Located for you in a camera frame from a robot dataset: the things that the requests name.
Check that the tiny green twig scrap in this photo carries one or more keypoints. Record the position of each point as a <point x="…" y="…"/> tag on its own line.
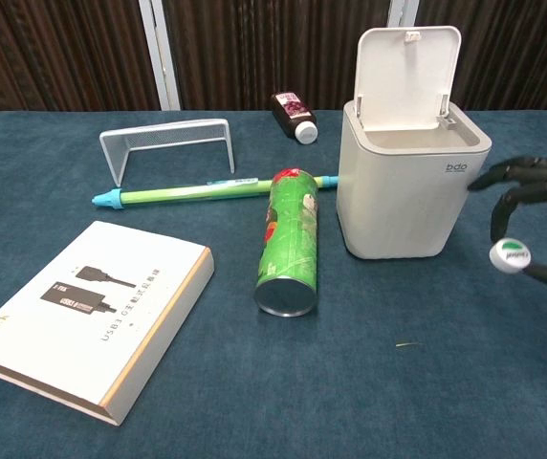
<point x="407" y="343"/>

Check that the white trash bin lid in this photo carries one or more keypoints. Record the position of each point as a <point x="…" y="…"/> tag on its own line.
<point x="398" y="191"/>

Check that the green chips can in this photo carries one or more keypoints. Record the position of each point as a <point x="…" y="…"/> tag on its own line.
<point x="290" y="239"/>

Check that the blue felt table mat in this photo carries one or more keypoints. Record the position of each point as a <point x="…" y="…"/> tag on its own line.
<point x="350" y="382"/>

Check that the white and green cap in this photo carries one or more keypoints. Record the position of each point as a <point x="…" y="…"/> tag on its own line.
<point x="510" y="255"/>

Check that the giant green pencil, blue tip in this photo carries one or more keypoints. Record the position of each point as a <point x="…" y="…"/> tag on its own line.
<point x="182" y="193"/>

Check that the white partition frame post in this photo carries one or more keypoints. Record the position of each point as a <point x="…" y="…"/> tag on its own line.
<point x="402" y="12"/>
<point x="161" y="52"/>

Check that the dark purple bottle, white cap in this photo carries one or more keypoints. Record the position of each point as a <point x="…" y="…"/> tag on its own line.
<point x="292" y="115"/>

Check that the brown pleated partition panel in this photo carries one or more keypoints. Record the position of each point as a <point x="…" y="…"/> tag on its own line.
<point x="264" y="48"/>
<point x="63" y="52"/>
<point x="517" y="52"/>

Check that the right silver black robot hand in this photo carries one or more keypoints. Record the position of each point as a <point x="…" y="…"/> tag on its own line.
<point x="541" y="172"/>

